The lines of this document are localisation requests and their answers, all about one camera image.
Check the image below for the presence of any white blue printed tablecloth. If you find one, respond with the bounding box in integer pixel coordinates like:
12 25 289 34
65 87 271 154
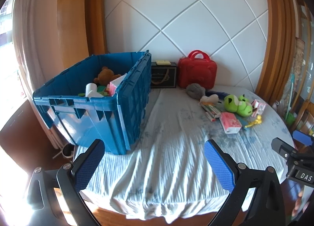
72 85 295 224

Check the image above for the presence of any red toy suitcase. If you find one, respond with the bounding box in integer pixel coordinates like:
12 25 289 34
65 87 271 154
178 50 218 89

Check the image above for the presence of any blue plastic crate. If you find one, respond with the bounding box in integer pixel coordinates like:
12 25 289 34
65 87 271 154
33 50 152 155

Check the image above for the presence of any wooden door frame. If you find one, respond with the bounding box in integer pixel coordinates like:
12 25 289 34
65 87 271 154
58 0 108 74

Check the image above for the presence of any grey plush toy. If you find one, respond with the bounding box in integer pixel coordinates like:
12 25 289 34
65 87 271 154
186 83 206 100

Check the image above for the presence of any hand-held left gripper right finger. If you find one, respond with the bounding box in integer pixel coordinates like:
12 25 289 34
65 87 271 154
204 139 286 226

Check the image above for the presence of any white paper roll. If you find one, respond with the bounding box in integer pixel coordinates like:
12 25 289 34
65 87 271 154
85 83 105 98

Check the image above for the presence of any light green hose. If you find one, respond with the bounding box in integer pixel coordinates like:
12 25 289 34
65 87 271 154
285 74 295 121

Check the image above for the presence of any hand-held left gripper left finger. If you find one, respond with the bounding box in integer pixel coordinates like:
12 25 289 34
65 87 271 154
26 139 106 226

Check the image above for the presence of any green medicine box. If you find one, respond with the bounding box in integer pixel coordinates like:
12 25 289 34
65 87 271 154
201 102 222 121

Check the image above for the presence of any green plush toy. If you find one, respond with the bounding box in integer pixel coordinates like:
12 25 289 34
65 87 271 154
224 94 254 118

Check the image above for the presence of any white plush toy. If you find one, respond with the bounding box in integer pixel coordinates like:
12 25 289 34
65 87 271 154
200 94 219 106

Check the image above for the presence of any brown teddy bear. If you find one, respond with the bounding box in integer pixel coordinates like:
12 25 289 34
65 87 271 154
94 66 122 86

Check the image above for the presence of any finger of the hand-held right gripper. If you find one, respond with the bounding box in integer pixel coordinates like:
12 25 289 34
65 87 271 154
292 130 314 146
271 138 299 160

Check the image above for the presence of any black box with gold print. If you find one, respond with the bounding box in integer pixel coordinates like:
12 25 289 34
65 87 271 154
150 62 177 89

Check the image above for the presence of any beige curtain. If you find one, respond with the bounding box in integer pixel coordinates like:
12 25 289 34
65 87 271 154
11 0 62 143

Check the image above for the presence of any pink tissue pack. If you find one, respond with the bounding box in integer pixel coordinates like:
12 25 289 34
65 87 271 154
108 73 128 96
219 112 242 134

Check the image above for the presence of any pink and white small box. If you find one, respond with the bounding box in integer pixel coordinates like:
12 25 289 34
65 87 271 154
251 99 267 118

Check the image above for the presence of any wooden moulded frame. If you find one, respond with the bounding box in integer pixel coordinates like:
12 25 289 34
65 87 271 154
255 0 298 108

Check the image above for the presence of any white floor stand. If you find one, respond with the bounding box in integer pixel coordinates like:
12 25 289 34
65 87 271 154
53 142 74 159

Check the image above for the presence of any yellow duck snowball clip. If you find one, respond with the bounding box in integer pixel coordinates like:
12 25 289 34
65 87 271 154
244 115 263 129

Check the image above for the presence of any wooden chair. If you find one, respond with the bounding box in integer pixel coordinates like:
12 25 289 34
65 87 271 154
289 99 314 140

